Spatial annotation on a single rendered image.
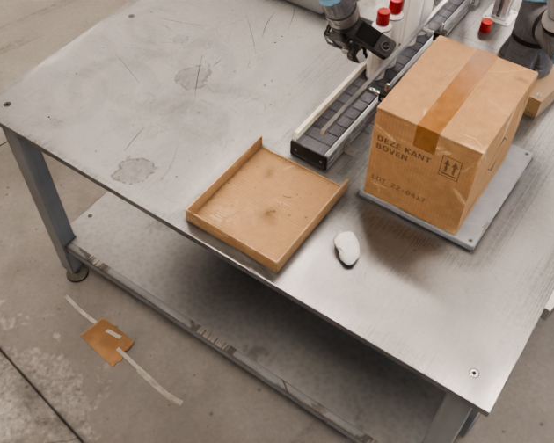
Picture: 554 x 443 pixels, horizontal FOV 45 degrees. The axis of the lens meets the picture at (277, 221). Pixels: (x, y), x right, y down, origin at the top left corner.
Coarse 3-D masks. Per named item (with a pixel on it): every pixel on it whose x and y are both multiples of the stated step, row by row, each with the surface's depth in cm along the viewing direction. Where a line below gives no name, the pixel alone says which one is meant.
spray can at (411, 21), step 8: (408, 0) 179; (416, 0) 178; (408, 8) 181; (416, 8) 180; (408, 16) 182; (416, 16) 182; (408, 24) 184; (416, 24) 184; (408, 32) 186; (400, 40) 190
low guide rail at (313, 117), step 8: (360, 64) 180; (352, 72) 178; (360, 72) 180; (352, 80) 178; (344, 88) 175; (336, 96) 173; (328, 104) 171; (320, 112) 169; (312, 120) 168; (304, 128) 166; (296, 136) 165
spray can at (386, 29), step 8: (384, 8) 167; (376, 16) 168; (384, 16) 166; (376, 24) 169; (384, 24) 168; (384, 32) 168; (368, 56) 176; (376, 56) 174; (368, 64) 178; (376, 64) 176; (368, 72) 180; (376, 80) 181
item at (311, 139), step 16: (448, 16) 200; (416, 48) 190; (400, 64) 186; (384, 80) 181; (352, 96) 177; (368, 96) 177; (336, 112) 174; (352, 112) 174; (320, 128) 170; (336, 128) 170; (304, 144) 166; (320, 144) 166
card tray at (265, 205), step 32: (256, 160) 169; (288, 160) 169; (224, 192) 162; (256, 192) 162; (288, 192) 162; (320, 192) 162; (224, 224) 156; (256, 224) 156; (288, 224) 156; (256, 256) 149; (288, 256) 150
